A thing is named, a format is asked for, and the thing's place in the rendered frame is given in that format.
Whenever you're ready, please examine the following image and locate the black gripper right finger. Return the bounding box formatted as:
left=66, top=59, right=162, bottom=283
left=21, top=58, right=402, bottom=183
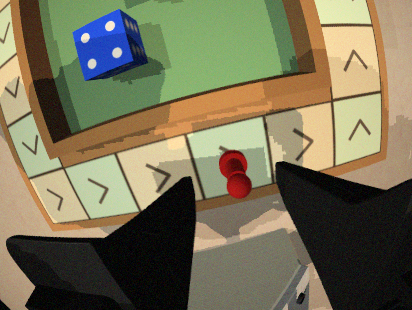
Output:
left=275, top=162, right=412, bottom=310

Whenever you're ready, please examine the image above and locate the red pawn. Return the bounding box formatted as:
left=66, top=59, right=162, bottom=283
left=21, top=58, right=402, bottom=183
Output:
left=219, top=150, right=253, bottom=199

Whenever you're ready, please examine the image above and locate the blue die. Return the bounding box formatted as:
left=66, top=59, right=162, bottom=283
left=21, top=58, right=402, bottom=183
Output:
left=73, top=9, right=148, bottom=81

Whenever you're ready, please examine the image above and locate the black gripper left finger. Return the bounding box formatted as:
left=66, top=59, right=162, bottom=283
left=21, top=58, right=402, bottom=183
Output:
left=5, top=176, right=197, bottom=310

